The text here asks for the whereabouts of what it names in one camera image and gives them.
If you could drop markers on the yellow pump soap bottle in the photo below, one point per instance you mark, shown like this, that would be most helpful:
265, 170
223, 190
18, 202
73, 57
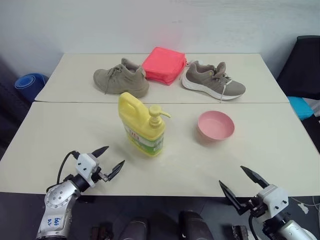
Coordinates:
140, 125

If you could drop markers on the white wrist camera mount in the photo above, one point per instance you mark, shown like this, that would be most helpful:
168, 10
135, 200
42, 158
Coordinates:
273, 200
85, 166

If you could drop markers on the pink plastic bowl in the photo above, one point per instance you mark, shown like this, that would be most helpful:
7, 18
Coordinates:
216, 127

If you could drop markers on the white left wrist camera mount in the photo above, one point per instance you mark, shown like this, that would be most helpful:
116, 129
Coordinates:
85, 166

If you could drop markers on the tan sneaker with white sole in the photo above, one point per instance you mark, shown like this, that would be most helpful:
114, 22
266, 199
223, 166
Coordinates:
212, 81

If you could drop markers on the tan suede sneaker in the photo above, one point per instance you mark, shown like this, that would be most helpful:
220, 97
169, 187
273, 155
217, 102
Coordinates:
122, 80

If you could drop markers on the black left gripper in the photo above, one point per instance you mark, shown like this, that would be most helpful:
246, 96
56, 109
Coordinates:
97, 172

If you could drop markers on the red folded fabric bag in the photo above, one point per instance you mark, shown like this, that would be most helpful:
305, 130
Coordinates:
162, 65

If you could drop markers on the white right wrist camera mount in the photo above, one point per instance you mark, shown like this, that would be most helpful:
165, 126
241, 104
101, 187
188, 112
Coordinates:
273, 200

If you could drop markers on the blue rolled foam mat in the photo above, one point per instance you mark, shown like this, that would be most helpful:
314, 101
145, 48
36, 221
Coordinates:
30, 81

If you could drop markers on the cyan plastic bag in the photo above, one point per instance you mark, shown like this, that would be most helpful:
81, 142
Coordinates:
300, 107

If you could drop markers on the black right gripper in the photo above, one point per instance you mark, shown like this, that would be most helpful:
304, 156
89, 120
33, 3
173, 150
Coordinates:
253, 206

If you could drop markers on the black chair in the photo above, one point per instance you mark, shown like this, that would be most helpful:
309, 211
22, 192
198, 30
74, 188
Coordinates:
302, 67

